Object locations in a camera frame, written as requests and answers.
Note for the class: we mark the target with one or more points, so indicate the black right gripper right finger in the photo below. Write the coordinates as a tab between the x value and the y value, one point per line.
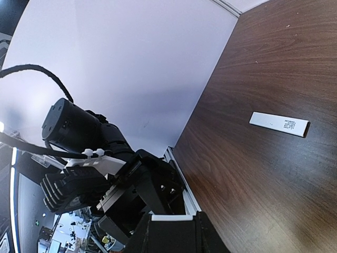
206	237

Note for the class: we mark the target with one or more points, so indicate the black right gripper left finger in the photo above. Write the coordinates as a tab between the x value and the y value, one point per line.
160	237

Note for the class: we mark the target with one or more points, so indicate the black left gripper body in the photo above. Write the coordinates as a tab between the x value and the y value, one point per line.
145	184

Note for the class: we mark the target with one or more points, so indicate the white remote control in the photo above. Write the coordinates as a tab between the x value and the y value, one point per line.
169	218

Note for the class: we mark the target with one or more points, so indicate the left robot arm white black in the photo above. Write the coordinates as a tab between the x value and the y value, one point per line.
73	129

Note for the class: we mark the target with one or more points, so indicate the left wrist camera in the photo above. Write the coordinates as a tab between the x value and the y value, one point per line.
82	182

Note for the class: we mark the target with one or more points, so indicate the left aluminium frame post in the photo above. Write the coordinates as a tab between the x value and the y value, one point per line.
228	7

